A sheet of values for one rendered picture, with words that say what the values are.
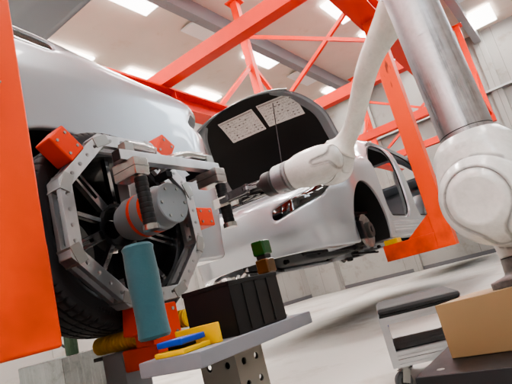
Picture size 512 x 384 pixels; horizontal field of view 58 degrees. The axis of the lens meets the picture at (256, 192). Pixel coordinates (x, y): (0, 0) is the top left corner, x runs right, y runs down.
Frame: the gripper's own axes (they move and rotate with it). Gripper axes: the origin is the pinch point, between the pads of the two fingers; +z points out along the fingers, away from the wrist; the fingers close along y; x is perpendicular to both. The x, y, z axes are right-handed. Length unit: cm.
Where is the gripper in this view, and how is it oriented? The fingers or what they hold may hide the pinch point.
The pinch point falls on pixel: (225, 202)
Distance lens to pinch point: 150.0
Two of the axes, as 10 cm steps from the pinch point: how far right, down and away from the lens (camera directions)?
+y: 5.6, 0.4, 8.3
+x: -2.5, -9.5, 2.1
